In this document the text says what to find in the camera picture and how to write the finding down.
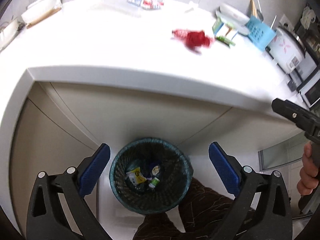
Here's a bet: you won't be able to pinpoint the yellow white snack wrapper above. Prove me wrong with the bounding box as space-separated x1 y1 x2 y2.
126 167 147 186

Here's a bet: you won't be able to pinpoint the white plastic pill bottle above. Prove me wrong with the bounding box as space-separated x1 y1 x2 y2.
149 177 160 189

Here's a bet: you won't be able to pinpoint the green white medicine box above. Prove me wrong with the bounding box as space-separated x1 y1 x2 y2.
212 17 238 47

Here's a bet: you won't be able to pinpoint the red mesh net bag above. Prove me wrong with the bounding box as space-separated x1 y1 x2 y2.
171 29 214 54

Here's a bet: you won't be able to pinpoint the blue bread snack wrapper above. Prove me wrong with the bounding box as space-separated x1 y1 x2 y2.
151 165 161 176

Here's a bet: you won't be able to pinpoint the dark mesh trash bin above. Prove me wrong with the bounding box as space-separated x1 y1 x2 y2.
109 138 194 215

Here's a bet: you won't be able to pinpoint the person's right hand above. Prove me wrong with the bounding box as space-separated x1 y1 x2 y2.
297 142 319 196

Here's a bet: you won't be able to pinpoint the white microwave oven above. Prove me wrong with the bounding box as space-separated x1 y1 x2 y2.
298 65 320 109

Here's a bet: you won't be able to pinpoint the brown patterned trousers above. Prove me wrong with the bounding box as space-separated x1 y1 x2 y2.
133 178 233 239

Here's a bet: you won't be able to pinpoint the white floral rice cooker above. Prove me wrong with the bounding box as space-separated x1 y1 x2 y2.
267 27 306 74

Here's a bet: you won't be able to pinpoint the blue plastic utensil holder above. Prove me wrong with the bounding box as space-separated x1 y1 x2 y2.
246 16 276 51

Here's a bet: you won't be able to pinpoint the wooden chopsticks in holder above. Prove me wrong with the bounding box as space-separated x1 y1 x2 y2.
249 0 258 18

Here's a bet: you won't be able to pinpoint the blue patterned bowl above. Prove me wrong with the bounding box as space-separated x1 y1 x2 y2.
220 3 250 25

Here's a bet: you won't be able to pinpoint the white bowl with chopsticks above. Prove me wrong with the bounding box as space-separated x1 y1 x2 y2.
0 18 25 51

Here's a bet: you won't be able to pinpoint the round wooden coaster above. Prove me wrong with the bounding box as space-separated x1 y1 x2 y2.
26 7 62 29

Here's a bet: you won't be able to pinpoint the stacked white bowls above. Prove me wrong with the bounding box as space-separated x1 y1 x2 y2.
21 0 62 24

